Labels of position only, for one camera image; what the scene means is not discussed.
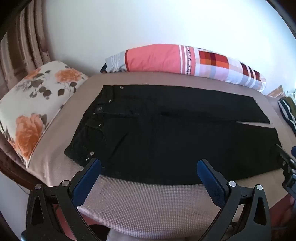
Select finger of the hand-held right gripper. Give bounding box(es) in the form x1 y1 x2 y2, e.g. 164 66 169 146
274 144 296 164
280 160 296 194

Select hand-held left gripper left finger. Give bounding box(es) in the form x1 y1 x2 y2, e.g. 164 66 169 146
24 158 109 241

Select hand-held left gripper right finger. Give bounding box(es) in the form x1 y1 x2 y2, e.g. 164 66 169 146
196 159 272 241

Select black pants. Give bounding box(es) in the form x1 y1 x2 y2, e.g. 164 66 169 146
63 85 284 186

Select dark striped cloth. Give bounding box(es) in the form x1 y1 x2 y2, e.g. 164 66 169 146
277 96 296 135

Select orange patterned cloth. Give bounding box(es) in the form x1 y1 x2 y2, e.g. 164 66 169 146
267 85 285 98

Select beige bed cover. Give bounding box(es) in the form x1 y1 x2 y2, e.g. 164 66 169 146
26 72 296 241

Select floral print pillow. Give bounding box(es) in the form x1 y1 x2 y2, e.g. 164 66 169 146
0 61 89 166

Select pink patchwork pillow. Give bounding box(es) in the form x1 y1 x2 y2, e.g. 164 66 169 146
100 44 267 93

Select brown striped curtain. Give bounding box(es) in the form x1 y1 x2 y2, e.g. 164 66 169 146
0 0 52 77

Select dark wooden bed frame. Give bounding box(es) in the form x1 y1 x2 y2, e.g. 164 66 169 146
0 132 47 189

